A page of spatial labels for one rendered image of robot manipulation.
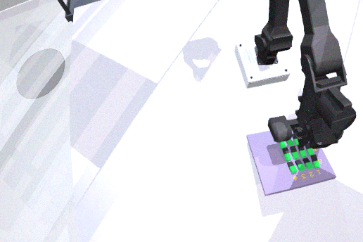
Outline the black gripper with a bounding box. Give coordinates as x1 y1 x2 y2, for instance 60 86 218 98
267 96 321 148

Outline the lavender switch panel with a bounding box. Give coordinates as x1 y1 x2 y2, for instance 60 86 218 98
246 131 336 196

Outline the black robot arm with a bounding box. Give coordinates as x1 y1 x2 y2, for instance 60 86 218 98
254 0 357 149

